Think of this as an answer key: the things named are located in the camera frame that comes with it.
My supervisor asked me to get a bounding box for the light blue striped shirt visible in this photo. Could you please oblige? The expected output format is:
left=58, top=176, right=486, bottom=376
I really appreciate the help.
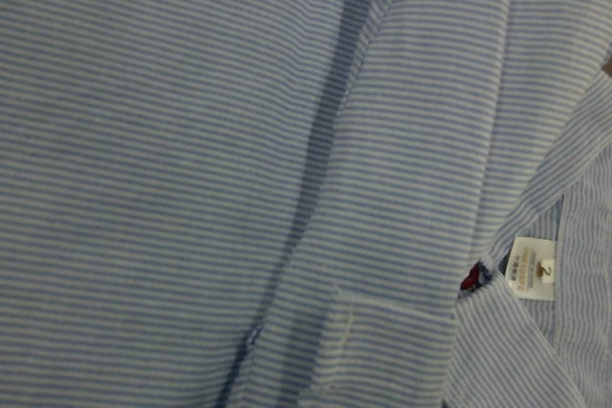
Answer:
left=1, top=0, right=611, bottom=407

